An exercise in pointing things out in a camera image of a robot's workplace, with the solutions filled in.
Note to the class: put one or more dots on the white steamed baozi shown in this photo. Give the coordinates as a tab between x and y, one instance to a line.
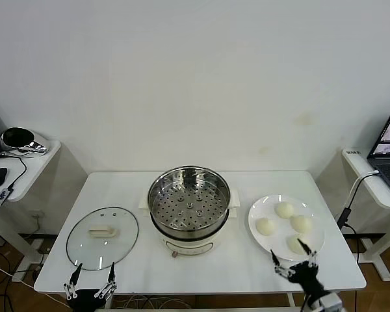
301	223
292	245
284	210
266	226

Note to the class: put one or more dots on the round white plate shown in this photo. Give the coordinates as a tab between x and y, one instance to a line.
266	208

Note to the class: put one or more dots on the shiny chrome headset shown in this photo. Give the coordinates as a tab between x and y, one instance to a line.
16	136

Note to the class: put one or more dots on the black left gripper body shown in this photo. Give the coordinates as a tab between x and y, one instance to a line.
84	297

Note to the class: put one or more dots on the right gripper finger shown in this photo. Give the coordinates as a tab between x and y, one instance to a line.
275	258
307	248

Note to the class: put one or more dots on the white side table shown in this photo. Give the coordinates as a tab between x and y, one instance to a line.
35	169
356	162

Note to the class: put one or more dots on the grey usb hub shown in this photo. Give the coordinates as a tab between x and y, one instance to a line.
1	196

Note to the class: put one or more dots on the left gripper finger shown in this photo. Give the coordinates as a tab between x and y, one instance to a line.
111	273
75	275

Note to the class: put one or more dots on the round glass pot lid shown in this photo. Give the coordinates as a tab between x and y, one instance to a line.
117	250

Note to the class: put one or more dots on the white metal table frame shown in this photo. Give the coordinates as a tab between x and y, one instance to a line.
291	299

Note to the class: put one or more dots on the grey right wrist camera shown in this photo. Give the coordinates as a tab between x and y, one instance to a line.
331	303

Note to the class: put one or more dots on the perforated steel steamer basket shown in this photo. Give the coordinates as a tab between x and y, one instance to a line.
188	214

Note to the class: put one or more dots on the cream electric cooker pot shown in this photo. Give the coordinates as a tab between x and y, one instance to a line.
188	245

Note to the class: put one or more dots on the white label sticker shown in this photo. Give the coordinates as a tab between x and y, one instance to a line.
353	151

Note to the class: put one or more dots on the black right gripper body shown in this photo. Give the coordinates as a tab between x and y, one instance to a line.
304	274

